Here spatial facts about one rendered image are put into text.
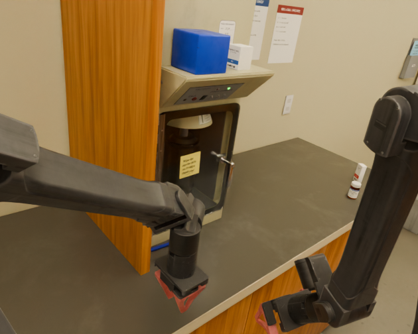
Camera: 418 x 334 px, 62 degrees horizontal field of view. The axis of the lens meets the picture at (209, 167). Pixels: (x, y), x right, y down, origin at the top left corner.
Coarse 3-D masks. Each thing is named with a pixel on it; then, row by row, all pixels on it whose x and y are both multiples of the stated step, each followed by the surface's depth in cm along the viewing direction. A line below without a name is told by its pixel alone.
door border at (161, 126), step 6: (162, 120) 92; (162, 126) 93; (162, 132) 94; (162, 138) 95; (162, 144) 96; (162, 150) 97; (162, 156) 98; (156, 162) 97; (162, 162) 99; (156, 168) 98; (156, 180) 100; (156, 234) 109
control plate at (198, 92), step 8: (192, 88) 85; (200, 88) 87; (208, 88) 89; (216, 88) 91; (224, 88) 93; (232, 88) 96; (184, 96) 87; (192, 96) 90; (200, 96) 92; (208, 96) 94; (216, 96) 97; (176, 104) 91
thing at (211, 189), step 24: (168, 120) 94; (192, 120) 100; (216, 120) 106; (168, 144) 97; (192, 144) 104; (216, 144) 111; (168, 168) 101; (216, 168) 116; (192, 192) 113; (216, 192) 121
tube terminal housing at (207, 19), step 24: (168, 0) 81; (192, 0) 85; (216, 0) 90; (240, 0) 95; (168, 24) 83; (192, 24) 88; (216, 24) 93; (240, 24) 98; (168, 48) 86; (216, 216) 129
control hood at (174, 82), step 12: (168, 72) 83; (180, 72) 82; (228, 72) 89; (240, 72) 91; (252, 72) 93; (264, 72) 96; (168, 84) 84; (180, 84) 81; (192, 84) 82; (204, 84) 85; (216, 84) 89; (252, 84) 99; (168, 96) 85; (180, 96) 87; (240, 96) 106
